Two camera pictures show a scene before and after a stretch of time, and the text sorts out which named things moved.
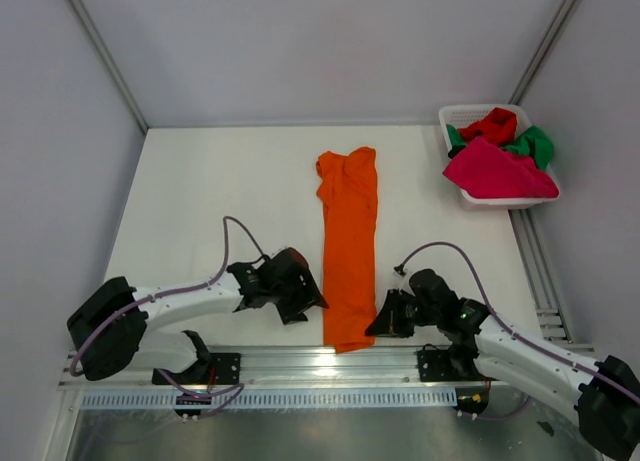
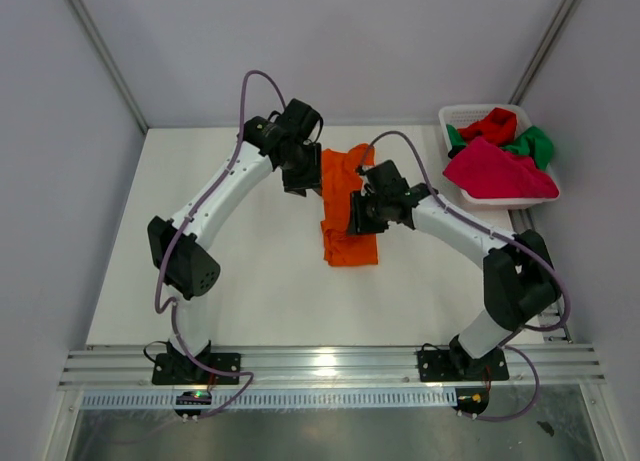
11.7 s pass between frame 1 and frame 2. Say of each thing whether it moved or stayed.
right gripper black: moved
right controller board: stayed
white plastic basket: stayed
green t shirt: stayed
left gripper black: moved
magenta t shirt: stayed
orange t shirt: moved
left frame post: stayed
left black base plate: stayed
